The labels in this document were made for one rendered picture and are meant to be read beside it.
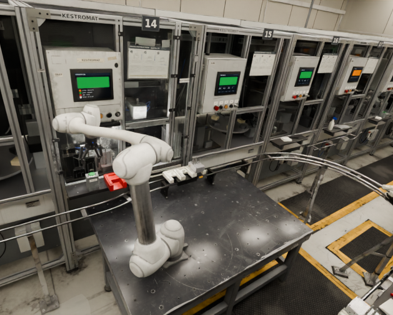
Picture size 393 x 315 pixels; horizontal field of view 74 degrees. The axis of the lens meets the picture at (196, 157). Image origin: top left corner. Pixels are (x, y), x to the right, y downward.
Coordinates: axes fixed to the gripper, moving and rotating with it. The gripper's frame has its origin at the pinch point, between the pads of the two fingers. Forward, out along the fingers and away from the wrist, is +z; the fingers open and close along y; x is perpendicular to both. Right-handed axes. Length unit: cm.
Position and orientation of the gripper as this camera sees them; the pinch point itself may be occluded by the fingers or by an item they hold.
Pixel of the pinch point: (90, 164)
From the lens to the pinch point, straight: 191.5
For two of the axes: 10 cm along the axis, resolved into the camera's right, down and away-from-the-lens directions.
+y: -8.0, 1.1, -5.9
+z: -1.7, 9.0, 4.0
